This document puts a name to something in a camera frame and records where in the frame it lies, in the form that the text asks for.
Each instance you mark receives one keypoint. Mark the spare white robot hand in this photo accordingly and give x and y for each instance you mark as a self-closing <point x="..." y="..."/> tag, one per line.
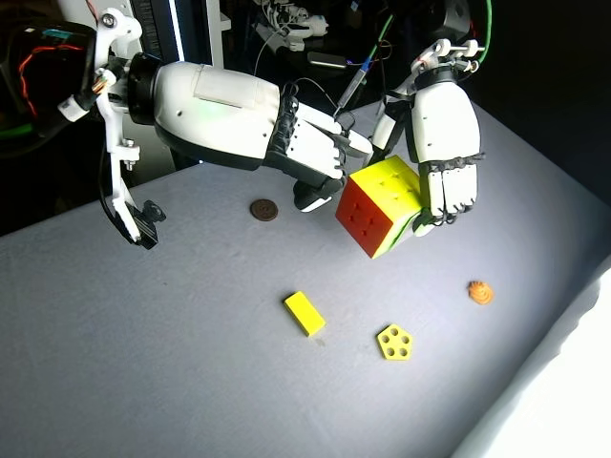
<point x="291" y="28"/>

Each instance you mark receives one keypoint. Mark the white post with blue stripe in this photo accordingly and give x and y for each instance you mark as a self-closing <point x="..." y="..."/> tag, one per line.
<point x="200" y="28"/>

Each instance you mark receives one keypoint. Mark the yellow rectangular block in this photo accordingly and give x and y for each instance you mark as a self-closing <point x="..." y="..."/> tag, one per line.
<point x="304" y="313"/>

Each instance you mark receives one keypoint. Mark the grey table cloth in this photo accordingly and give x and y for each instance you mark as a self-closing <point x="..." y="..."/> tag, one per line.
<point x="191" y="358"/>

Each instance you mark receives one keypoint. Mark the silver plug with blue band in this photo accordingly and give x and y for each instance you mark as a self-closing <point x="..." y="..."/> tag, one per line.
<point x="351" y="88"/>

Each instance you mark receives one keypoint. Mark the multicoloured Rubik's cube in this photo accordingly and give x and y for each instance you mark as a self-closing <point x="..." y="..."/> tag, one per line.
<point x="372" y="210"/>

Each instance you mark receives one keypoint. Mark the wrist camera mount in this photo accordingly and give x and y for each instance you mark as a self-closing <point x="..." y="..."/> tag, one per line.
<point x="117" y="191"/>

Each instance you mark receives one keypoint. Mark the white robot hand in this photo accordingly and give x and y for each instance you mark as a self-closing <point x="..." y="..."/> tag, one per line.
<point x="224" y="119"/>
<point x="444" y="124"/>

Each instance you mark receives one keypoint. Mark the brown chocolate sandwich cookie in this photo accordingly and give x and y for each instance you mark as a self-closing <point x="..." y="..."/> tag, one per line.
<point x="263" y="210"/>

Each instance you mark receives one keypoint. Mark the orange swirl toy pastry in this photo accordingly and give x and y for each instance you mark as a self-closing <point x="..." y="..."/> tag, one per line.
<point x="481" y="293"/>

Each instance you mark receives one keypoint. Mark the yellow pentagon block with holes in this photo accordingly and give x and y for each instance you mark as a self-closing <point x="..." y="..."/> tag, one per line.
<point x="394" y="334"/>

